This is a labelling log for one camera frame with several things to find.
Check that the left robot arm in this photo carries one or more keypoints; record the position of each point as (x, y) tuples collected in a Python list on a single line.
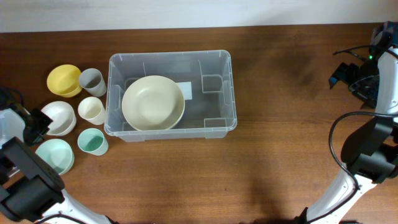
[(30, 189)]

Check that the white small bowl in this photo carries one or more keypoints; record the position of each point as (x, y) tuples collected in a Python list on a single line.
[(63, 118)]

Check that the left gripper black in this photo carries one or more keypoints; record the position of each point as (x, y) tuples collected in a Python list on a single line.
[(34, 139)]

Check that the white label in bin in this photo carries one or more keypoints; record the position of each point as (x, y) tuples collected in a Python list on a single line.
[(186, 88)]

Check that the clear plastic storage bin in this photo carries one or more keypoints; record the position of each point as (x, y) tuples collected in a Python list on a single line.
[(211, 113)]

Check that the yellow small bowl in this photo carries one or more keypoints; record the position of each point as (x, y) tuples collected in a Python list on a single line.
[(64, 81)]

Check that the cream plastic cup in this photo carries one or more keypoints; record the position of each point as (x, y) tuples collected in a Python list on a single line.
[(92, 110)]

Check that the light green small bowl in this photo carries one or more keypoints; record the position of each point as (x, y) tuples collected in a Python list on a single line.
[(58, 154)]

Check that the grey plastic cup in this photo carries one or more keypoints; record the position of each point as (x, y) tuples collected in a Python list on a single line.
[(93, 82)]

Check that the cream bowl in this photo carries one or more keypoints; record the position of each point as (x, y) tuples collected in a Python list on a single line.
[(153, 103)]

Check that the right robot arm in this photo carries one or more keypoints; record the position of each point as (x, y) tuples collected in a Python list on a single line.
[(365, 159)]

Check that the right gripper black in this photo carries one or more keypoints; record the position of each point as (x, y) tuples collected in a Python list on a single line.
[(343, 73)]

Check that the green plastic cup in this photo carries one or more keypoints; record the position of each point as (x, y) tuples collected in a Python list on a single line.
[(93, 141)]

